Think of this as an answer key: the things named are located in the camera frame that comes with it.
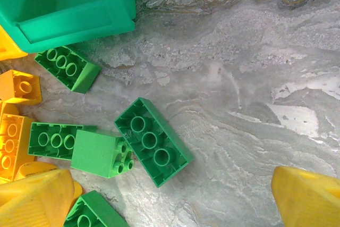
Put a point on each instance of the yellow two-by-four lego brick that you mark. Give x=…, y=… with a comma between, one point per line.
x=18, y=142

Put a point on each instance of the small yellow lego brick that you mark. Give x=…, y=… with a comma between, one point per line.
x=16, y=88

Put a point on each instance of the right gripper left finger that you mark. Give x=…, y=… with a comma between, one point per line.
x=34, y=200

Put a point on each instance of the yellow plastic bin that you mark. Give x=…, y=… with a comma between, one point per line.
x=8, y=46

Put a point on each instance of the green two-by-two lego brick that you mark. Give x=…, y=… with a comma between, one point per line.
x=93, y=150

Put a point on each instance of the green two-by-four lego brick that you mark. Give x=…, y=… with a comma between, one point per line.
x=170, y=142
x=85, y=78
x=98, y=205
x=40, y=131

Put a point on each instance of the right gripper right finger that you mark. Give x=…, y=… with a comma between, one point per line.
x=310, y=200

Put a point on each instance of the green plastic bin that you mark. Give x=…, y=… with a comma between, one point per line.
x=66, y=6

